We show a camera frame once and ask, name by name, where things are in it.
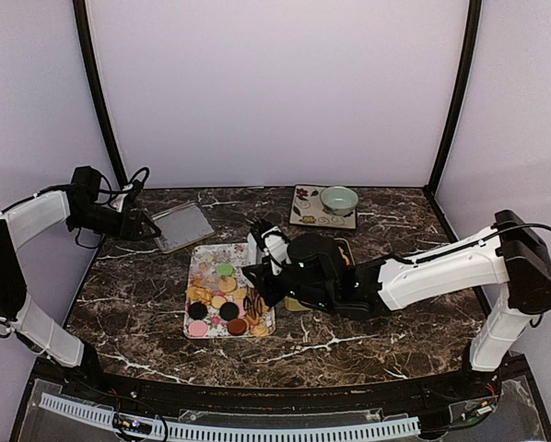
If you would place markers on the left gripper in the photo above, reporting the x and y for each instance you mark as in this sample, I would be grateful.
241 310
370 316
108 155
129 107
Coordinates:
135 232

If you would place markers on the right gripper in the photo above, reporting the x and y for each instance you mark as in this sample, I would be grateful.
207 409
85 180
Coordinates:
263 282

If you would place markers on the floral cookie tray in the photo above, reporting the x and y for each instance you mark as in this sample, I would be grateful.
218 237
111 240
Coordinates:
206 286

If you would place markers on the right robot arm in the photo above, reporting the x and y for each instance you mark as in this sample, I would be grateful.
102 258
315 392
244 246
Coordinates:
310 268

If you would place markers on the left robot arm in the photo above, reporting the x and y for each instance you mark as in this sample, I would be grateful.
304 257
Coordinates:
83 204

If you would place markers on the silver tin lid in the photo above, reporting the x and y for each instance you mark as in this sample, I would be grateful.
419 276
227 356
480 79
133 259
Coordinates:
182 226

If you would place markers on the pink sandwich cookie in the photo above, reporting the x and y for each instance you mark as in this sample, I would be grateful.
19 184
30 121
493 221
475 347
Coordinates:
197 329
241 306

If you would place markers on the swirl butter cookie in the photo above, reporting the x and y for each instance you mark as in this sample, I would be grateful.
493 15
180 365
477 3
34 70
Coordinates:
260 330

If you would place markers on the black sandwich cookie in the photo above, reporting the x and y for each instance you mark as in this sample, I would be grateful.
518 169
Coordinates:
197 311
229 311

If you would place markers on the green sandwich cookie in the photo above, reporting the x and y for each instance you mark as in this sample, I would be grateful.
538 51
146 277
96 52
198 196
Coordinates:
225 269

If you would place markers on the brown chocolate cookie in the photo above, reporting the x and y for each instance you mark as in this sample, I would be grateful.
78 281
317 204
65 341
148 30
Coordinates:
237 327

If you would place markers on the gold cookie tin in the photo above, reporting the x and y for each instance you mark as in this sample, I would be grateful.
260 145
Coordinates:
344 252

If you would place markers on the square floral plate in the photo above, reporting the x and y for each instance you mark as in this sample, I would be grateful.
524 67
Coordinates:
307 211

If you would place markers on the light green ceramic bowl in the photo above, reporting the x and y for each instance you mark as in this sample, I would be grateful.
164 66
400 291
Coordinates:
338 200

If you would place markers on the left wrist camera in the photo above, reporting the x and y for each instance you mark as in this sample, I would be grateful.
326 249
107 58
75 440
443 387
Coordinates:
121 200

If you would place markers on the white slotted cable duct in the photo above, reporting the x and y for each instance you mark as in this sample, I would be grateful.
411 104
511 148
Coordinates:
158 429

